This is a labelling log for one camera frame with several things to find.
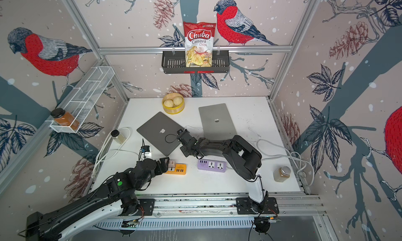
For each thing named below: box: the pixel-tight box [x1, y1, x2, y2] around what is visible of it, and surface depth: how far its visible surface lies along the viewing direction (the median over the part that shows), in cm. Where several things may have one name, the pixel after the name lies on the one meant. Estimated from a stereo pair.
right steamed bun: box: [173, 96, 183, 106], surface depth 115 cm
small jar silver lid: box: [273, 165, 292, 183], surface depth 77 cm
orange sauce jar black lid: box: [50, 107, 81, 131], surface depth 63 cm
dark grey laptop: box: [136, 111, 185, 157], surface depth 108 cm
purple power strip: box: [197, 158, 227, 173], surface depth 87 cm
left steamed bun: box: [163, 99, 175, 108], surface depth 113 cm
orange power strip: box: [164, 162, 187, 175], surface depth 85 cm
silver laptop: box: [198, 103, 238, 141], surface depth 109 cm
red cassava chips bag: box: [183, 21, 217, 68], surface depth 87 cm
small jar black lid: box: [110, 129, 127, 145], surface depth 92 cm
